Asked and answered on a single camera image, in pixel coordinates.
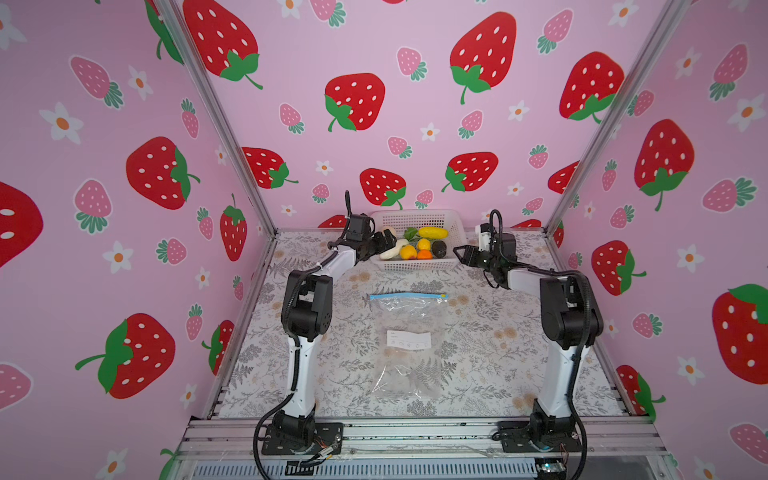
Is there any white plastic basket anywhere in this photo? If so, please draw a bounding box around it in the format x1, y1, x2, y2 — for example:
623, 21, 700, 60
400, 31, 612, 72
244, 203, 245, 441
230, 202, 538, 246
368, 208, 470, 274

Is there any clear zip top bag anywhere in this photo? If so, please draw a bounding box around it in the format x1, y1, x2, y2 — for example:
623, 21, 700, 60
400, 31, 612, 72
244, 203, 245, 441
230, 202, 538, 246
369, 292, 448, 400

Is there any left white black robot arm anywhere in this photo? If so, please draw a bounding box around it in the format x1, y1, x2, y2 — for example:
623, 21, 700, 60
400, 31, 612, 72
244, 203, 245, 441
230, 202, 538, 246
273, 214, 396, 445

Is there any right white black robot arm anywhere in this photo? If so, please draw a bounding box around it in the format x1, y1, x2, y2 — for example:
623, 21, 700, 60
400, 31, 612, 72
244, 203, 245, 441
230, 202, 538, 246
453, 224, 604, 451

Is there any white toy radish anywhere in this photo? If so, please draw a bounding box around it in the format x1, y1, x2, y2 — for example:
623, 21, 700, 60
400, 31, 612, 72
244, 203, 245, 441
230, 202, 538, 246
379, 238, 409, 261

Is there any yellow toy banana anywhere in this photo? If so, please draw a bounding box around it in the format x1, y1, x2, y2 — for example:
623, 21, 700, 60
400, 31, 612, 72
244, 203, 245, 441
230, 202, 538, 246
418, 227, 449, 240

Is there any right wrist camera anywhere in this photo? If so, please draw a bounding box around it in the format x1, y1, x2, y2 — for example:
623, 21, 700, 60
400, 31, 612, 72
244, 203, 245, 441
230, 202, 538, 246
475, 223, 495, 252

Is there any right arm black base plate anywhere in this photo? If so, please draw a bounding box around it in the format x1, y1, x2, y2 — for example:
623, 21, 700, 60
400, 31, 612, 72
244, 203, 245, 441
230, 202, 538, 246
491, 421, 582, 453

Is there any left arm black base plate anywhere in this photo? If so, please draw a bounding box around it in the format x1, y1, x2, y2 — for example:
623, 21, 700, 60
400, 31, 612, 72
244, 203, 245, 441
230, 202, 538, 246
259, 422, 344, 456

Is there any aluminium front rail frame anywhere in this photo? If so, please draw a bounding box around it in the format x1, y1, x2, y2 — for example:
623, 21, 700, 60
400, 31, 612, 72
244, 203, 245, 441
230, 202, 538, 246
169, 416, 682, 479

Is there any left aluminium corner post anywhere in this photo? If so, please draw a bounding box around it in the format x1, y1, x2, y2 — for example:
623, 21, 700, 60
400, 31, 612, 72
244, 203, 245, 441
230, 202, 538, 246
157, 0, 277, 240

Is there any aluminium corner post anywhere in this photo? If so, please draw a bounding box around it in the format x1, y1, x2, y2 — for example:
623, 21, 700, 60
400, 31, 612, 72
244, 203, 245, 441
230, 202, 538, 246
543, 0, 690, 239
157, 0, 277, 240

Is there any right aluminium corner post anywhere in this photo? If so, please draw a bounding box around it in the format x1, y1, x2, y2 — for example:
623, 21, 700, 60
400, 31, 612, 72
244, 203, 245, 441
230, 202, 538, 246
543, 0, 690, 239

